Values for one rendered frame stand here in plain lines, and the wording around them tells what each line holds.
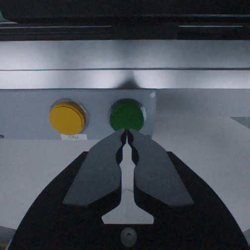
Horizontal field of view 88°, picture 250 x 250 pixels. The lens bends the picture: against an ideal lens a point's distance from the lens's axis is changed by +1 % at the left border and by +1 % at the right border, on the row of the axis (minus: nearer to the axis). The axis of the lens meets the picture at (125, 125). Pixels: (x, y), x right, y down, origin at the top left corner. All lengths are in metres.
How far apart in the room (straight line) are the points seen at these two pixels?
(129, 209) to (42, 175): 0.25
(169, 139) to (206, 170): 0.15
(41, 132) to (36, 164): 0.22
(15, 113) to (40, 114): 0.03
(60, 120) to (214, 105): 0.27
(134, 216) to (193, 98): 0.30
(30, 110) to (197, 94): 0.27
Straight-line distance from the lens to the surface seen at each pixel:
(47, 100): 0.18
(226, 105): 0.33
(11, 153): 0.43
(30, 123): 0.20
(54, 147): 0.35
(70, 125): 0.17
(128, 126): 0.15
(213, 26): 0.22
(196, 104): 0.30
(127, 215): 0.38
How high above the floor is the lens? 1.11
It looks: 62 degrees down
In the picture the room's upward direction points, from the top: 179 degrees counter-clockwise
